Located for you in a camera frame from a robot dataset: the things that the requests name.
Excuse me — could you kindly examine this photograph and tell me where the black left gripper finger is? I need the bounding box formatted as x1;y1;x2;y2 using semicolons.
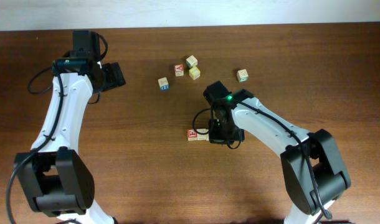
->
102;63;116;91
111;62;126;87

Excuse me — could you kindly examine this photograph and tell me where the blue D wooden block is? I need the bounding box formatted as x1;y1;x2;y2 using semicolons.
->
197;129;209;141

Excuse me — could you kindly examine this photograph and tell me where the red E wooden block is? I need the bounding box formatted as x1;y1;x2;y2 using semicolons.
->
187;129;197;141

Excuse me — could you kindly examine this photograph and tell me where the green V wooden block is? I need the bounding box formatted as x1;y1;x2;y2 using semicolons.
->
237;69;249;82

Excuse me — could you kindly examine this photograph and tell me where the yellow top wooden block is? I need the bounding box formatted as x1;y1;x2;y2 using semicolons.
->
189;66;201;80

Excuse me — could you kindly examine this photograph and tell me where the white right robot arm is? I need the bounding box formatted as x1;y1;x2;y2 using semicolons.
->
203;81;351;223

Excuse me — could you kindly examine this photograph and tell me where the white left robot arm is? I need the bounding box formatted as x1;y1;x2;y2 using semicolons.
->
6;30;126;223

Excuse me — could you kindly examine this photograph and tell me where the blue H wooden block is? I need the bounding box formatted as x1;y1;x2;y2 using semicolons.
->
158;77;169;91

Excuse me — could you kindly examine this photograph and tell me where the red A wooden block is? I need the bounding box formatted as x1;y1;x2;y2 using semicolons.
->
174;64;184;77

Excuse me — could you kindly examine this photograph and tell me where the plain top wooden block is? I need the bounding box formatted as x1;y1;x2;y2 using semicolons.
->
186;55;198;68

